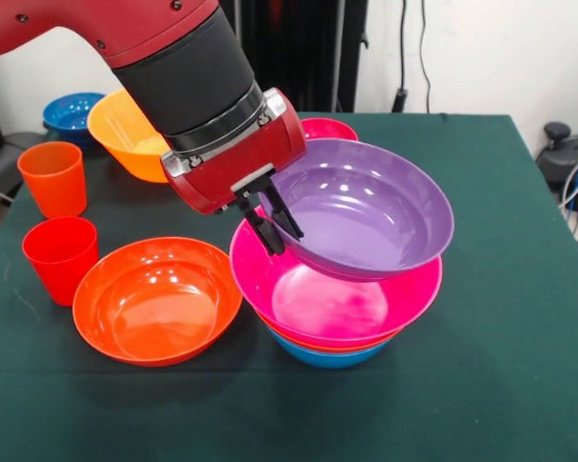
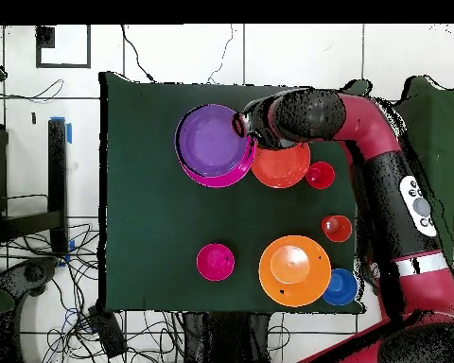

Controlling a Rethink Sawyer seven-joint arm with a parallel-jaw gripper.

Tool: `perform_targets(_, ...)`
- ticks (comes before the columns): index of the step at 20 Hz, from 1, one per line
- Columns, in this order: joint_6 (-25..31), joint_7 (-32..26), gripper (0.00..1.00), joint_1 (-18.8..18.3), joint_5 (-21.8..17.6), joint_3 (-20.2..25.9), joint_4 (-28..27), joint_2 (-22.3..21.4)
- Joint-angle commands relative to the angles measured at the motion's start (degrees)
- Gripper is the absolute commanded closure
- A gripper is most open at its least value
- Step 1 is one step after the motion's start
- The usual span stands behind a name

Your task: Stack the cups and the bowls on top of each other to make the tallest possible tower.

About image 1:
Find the red cup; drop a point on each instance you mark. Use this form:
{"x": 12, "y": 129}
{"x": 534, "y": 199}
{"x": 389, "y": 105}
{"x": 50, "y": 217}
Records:
{"x": 62, "y": 269}

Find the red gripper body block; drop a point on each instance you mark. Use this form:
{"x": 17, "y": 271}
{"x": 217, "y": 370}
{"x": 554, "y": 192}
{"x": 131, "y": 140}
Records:
{"x": 241, "y": 163}

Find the small dark blue bowl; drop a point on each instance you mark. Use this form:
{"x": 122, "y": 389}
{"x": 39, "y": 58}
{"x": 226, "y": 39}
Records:
{"x": 70, "y": 115}

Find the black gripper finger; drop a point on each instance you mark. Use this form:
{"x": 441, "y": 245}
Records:
{"x": 283, "y": 214}
{"x": 265, "y": 233}

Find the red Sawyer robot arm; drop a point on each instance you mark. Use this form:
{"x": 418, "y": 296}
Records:
{"x": 188, "y": 82}

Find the purple bowl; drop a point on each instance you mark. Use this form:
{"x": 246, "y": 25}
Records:
{"x": 366, "y": 216}

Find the orange cup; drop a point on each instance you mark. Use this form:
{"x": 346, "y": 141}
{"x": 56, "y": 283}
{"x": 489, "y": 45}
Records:
{"x": 53, "y": 187}

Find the dark green table cloth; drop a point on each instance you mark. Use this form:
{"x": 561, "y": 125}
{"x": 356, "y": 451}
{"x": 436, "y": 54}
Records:
{"x": 289, "y": 409}

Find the orange-red shallow bowl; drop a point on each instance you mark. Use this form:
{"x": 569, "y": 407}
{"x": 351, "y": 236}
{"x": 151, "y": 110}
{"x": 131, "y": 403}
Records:
{"x": 294, "y": 339}
{"x": 159, "y": 308}

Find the large pink bowl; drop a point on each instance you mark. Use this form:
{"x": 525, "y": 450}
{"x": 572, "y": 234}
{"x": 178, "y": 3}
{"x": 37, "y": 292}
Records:
{"x": 318, "y": 303}

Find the light blue bowl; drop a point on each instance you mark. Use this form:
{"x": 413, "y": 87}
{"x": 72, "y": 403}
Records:
{"x": 327, "y": 358}

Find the small crimson bowl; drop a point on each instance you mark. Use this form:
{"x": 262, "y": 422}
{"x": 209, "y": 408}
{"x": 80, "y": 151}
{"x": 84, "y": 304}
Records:
{"x": 327, "y": 129}

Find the large orange bowl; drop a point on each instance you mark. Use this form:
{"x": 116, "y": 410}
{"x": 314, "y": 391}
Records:
{"x": 120, "y": 135}

